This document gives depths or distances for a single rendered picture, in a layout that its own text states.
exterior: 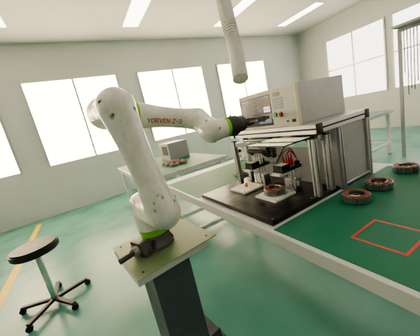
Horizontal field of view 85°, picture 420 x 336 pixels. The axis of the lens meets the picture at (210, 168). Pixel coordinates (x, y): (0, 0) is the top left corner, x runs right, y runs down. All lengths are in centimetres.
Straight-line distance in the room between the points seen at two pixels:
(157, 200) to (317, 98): 95
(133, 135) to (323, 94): 100
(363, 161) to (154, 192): 114
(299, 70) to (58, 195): 798
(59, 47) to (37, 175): 257
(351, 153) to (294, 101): 41
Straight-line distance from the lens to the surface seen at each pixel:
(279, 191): 124
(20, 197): 578
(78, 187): 567
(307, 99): 129
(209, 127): 102
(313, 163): 117
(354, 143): 142
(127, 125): 78
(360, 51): 815
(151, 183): 81
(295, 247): 93
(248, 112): 148
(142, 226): 103
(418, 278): 82
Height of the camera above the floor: 124
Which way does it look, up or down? 12 degrees down
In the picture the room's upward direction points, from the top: 12 degrees counter-clockwise
